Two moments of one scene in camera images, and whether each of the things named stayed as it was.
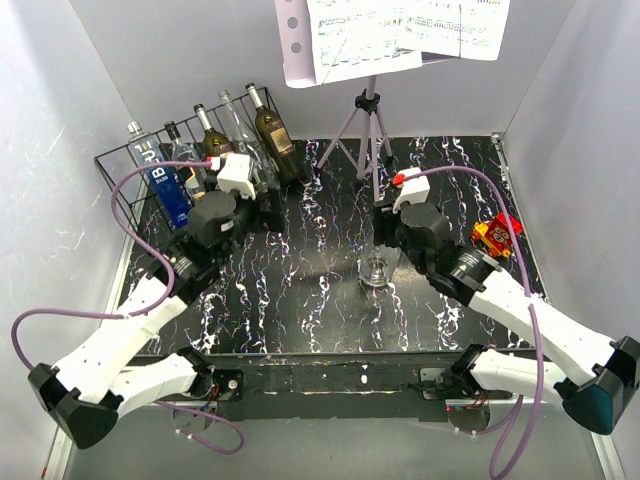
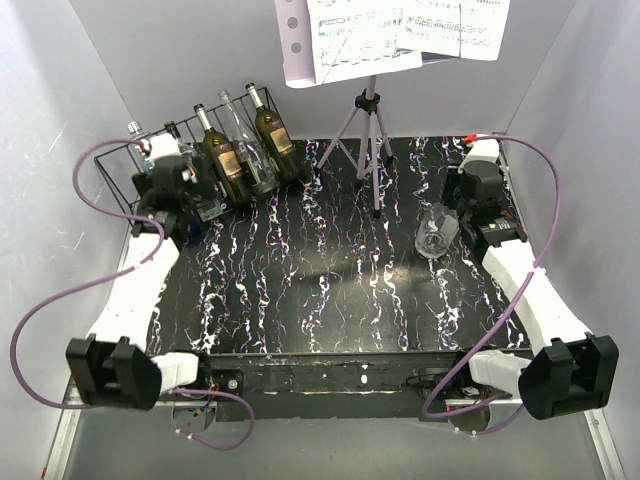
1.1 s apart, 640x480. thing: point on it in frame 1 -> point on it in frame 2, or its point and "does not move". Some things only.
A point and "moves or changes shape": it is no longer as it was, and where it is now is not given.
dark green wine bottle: [276, 139] does not move
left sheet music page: [352, 38] does not move
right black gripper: [384, 216] -> [452, 178]
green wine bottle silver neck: [214, 144] does not move
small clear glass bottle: [376, 266] moves or changes shape
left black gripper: [273, 216] -> [146, 185]
